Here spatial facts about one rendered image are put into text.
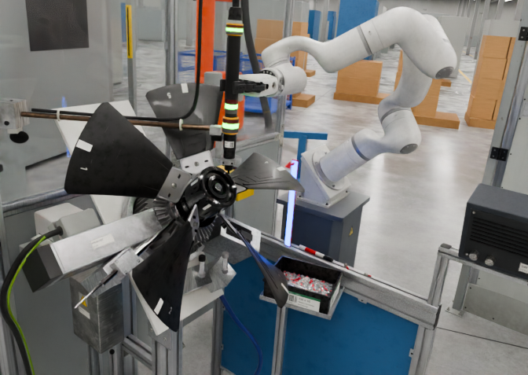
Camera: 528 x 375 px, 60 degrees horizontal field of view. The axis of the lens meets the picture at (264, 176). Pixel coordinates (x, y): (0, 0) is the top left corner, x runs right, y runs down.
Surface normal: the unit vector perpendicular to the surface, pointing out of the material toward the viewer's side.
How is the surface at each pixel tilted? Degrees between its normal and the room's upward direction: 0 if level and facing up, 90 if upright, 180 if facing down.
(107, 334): 90
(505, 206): 15
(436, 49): 88
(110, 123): 71
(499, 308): 90
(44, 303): 90
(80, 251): 50
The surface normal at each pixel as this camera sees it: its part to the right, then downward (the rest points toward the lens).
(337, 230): 0.22, 0.33
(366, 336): -0.61, 0.22
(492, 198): -0.09, -0.85
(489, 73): -0.30, 0.29
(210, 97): 0.21, -0.47
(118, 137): 0.51, 0.07
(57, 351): 0.80, 0.25
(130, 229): 0.65, -0.41
